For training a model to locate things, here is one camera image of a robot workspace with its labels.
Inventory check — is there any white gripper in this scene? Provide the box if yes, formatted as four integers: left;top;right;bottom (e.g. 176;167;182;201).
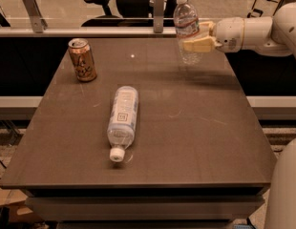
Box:
182;17;244;52

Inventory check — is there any clear ribbed water bottle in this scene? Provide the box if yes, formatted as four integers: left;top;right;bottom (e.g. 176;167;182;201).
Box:
173;0;201;65

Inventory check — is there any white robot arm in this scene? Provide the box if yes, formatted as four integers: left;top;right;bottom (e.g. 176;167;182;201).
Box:
182;3;296;229

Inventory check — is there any white labelled water bottle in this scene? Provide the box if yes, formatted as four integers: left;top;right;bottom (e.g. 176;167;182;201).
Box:
107;86;138;162

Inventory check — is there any black office chair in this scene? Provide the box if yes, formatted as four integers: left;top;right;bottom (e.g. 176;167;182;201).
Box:
82;0;177;27

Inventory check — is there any orange soda can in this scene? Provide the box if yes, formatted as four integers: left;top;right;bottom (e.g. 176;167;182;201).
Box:
68;38;97;82

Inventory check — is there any glass partition panel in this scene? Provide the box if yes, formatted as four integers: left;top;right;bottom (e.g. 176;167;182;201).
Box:
0;0;296;31

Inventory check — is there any cardboard box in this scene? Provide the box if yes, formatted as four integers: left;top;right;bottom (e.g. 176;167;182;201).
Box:
0;188;42;223

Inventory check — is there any middle metal glass bracket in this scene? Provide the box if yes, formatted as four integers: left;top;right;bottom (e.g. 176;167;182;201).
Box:
154;0;164;33

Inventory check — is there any left metal glass bracket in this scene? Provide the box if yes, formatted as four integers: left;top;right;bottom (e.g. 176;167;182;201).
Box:
22;0;48;33

